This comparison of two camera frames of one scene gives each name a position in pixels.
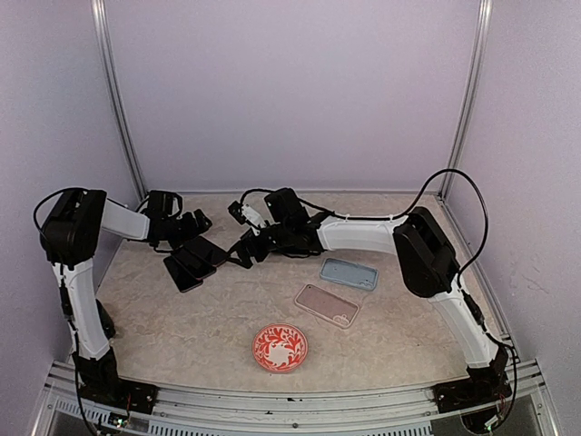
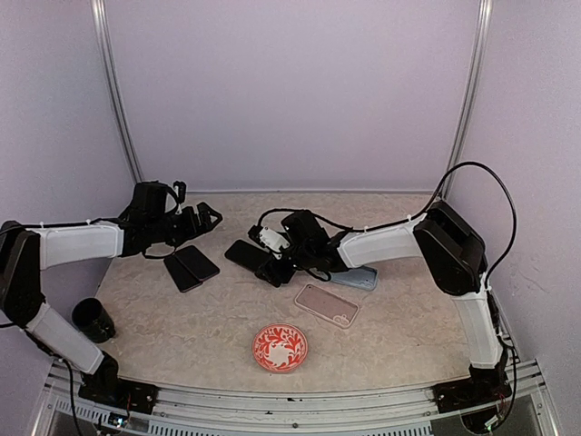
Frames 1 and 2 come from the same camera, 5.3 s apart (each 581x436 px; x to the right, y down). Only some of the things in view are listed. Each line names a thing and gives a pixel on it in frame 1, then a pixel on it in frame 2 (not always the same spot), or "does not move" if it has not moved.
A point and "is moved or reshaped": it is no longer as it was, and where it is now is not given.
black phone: (206, 251) is moved or reshaped
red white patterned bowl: (280, 348) does not move
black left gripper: (193, 230) does not move
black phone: (182, 279) does not move
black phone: (195, 265) does not move
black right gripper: (249, 241) to (273, 273)
